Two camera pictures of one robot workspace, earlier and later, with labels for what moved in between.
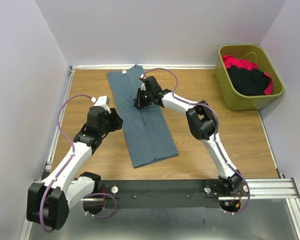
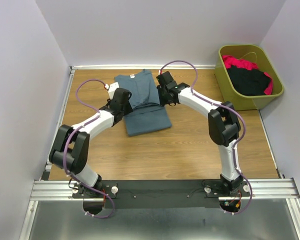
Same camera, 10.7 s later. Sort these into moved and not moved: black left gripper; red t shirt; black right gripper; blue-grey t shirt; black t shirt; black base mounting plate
Moved: black left gripper; black right gripper; blue-grey t shirt
Not moved: black t shirt; black base mounting plate; red t shirt
